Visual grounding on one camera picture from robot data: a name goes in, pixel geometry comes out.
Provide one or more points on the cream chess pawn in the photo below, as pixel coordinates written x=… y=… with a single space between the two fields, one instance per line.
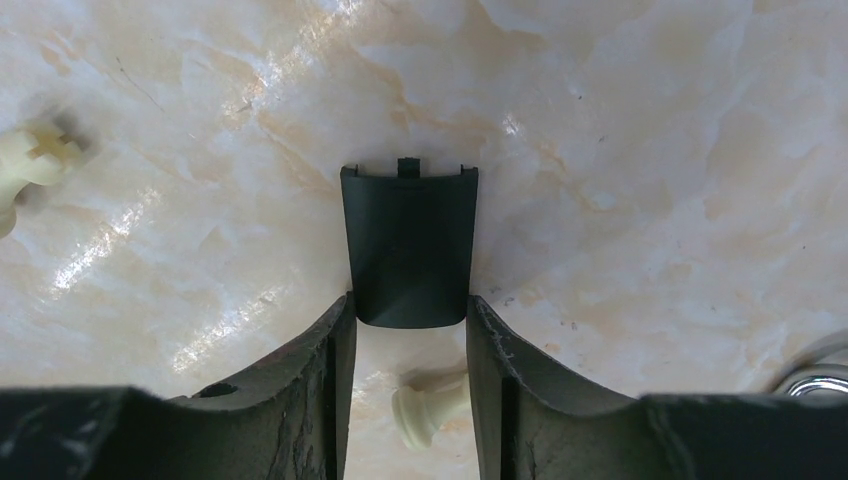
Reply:
x=39 y=154
x=419 y=415

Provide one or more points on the black poker chip case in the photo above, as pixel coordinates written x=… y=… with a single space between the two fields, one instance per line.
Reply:
x=820 y=369

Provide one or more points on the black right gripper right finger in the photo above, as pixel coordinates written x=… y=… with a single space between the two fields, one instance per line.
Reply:
x=536 y=419

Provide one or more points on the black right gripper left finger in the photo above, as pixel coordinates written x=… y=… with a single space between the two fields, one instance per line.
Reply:
x=286 y=416

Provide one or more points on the black remote battery cover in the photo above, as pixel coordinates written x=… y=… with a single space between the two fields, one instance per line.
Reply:
x=410 y=244

